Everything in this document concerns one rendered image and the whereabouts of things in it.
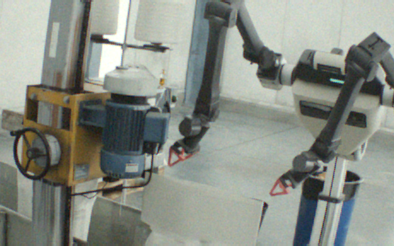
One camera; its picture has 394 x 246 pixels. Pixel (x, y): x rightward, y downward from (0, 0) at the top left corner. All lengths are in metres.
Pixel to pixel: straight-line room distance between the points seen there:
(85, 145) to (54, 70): 0.28
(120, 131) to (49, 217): 0.43
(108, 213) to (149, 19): 1.19
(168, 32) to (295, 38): 8.59
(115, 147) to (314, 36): 8.66
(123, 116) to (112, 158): 0.14
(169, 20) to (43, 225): 0.85
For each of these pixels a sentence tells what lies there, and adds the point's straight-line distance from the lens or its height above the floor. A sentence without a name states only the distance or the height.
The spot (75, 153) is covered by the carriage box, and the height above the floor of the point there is 1.14.
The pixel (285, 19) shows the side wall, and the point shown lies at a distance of 10.81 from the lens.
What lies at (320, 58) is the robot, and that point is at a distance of 2.44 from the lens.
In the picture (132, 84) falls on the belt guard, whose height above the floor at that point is 1.40.
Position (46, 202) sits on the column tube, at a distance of 2.29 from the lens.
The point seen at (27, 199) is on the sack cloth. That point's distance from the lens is 2.87.
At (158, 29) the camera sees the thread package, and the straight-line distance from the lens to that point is 2.19.
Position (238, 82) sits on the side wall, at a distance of 11.14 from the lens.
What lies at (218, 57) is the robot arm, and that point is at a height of 1.50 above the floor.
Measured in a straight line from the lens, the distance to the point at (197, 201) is 2.41.
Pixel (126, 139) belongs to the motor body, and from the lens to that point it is 2.12.
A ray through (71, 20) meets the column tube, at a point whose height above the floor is 1.58.
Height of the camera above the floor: 1.66
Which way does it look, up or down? 10 degrees down
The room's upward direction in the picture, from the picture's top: 7 degrees clockwise
